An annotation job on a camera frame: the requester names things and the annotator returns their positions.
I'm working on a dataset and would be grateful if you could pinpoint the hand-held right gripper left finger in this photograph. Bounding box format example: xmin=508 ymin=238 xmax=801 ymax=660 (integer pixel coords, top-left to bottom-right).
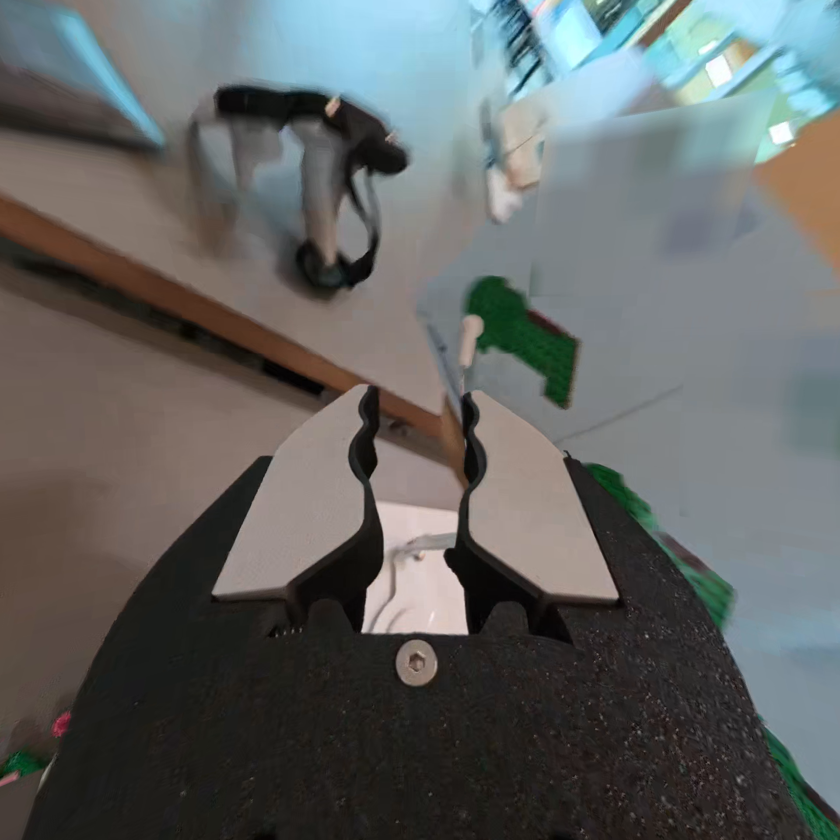
xmin=210 ymin=384 xmax=387 ymax=632

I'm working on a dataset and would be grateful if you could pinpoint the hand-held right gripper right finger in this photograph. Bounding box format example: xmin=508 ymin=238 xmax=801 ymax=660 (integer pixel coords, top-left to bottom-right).
xmin=444 ymin=390 xmax=622 ymax=632

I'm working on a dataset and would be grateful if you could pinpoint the grey wood-edged table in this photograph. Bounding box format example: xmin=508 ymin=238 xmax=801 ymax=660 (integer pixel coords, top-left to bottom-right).
xmin=0 ymin=125 xmax=475 ymax=490

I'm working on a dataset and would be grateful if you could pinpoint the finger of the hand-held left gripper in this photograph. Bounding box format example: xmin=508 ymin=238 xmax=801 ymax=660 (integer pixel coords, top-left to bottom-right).
xmin=226 ymin=121 xmax=286 ymax=201

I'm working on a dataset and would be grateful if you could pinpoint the green rectangular lego plate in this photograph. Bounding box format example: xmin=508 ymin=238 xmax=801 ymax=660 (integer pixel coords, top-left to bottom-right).
xmin=761 ymin=727 xmax=840 ymax=840

